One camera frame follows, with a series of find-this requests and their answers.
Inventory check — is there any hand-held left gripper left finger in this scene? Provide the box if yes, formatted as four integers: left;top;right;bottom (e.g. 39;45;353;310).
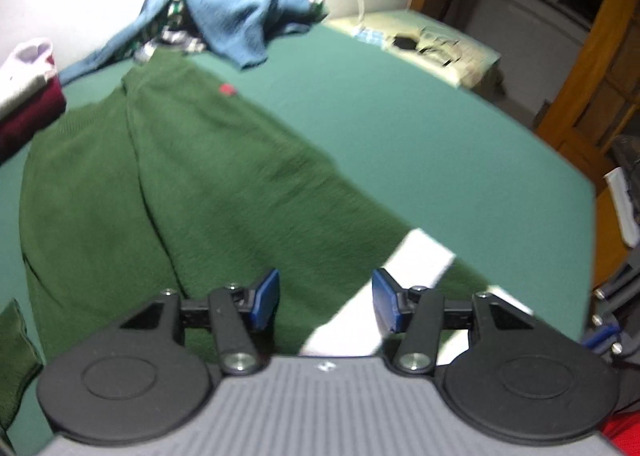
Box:
119;269;281;378

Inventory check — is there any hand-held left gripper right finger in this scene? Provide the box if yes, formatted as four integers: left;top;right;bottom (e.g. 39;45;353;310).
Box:
372;267;535;378

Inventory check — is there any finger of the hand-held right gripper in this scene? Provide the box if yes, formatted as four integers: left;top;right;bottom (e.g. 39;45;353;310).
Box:
582;323;640;372
592;256;640;324

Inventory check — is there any green white-striped knit sweater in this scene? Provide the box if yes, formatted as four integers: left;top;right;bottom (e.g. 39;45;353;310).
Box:
0;52;533;442

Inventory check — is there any person's red clothing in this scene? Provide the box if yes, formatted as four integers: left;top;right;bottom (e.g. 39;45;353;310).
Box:
602;411;640;456

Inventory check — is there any orange wooden door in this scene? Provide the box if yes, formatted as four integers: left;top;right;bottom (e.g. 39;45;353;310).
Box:
534;0;640;182

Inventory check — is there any white power strip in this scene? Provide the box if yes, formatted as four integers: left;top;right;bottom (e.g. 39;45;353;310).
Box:
352;26;386;48

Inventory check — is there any grey checked garment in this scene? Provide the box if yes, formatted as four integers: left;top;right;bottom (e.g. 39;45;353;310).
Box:
132;29;206;65

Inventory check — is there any pale printed bed sheet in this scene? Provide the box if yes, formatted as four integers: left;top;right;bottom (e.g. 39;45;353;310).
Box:
327;9;502;90

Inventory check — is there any blue knit sweater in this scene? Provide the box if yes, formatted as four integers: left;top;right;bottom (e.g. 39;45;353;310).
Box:
60;0;321;87

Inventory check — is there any dark red folded garment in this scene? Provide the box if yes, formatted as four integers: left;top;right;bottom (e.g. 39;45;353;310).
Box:
0;79;67;164

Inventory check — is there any white folded garment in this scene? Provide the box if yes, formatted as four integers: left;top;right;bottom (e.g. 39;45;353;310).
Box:
0;38;57;122

